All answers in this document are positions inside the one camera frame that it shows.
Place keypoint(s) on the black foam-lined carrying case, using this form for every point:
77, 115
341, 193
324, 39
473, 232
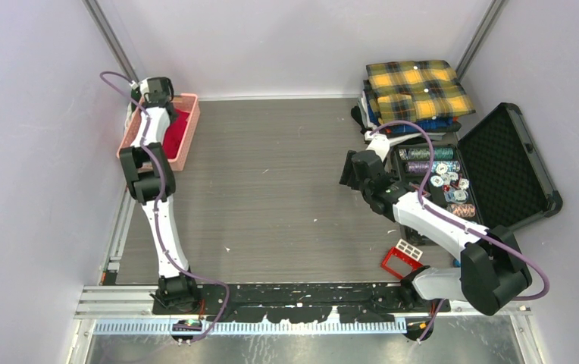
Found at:
493, 175

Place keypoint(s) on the blue plaid folded shirt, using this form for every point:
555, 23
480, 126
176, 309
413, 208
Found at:
435, 125

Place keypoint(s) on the pink plastic laundry basket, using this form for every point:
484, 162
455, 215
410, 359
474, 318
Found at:
186, 102

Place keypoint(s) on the red garment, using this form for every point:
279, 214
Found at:
174, 134

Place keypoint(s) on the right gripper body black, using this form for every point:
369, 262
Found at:
359, 184

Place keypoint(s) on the red plastic frame block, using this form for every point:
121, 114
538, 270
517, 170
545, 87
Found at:
406, 253

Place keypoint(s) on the white folded garment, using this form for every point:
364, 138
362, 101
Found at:
412, 138

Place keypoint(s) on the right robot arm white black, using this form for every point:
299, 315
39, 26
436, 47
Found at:
492, 272

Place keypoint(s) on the green and white cloth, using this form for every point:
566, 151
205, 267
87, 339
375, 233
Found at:
131, 107

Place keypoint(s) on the yellow plaid flannel shirt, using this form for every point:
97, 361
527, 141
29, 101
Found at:
417, 91

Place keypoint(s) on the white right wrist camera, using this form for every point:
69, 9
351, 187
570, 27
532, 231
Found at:
379, 144

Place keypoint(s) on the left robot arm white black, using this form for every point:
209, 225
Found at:
151, 183

